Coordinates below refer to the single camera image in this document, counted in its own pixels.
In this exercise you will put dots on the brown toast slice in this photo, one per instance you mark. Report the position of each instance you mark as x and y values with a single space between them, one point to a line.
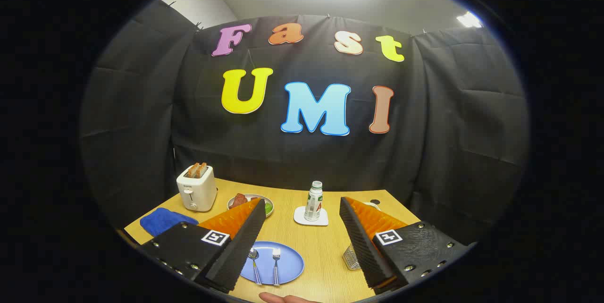
203 169
192 171

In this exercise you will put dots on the blue folded towel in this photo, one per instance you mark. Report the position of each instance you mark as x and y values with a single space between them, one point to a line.
163 220

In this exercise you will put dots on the ceiling light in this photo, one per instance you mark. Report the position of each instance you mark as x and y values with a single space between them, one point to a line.
468 20

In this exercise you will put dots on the beige oval food plate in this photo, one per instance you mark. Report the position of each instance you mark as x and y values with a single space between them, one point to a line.
252 197

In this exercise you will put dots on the white square coaster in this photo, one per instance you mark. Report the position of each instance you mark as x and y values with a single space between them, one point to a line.
299 218

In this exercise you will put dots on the white compartment dish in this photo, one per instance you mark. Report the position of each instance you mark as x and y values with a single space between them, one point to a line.
376 206

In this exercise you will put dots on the green lettuce leaf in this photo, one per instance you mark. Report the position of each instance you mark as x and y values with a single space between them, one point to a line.
268 208

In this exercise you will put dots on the white toaster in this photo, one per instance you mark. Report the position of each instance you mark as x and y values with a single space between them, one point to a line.
198 189

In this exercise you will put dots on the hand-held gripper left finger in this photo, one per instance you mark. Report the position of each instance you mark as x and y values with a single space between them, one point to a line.
245 246

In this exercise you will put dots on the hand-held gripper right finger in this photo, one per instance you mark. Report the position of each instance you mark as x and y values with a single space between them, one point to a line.
361 241

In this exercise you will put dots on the blue round plate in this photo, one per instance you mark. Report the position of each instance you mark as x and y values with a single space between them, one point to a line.
290 265

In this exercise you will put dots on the white drink bottle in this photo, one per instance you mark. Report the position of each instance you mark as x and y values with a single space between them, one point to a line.
314 204

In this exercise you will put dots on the brown meat slice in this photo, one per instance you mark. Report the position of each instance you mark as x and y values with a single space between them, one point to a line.
238 200

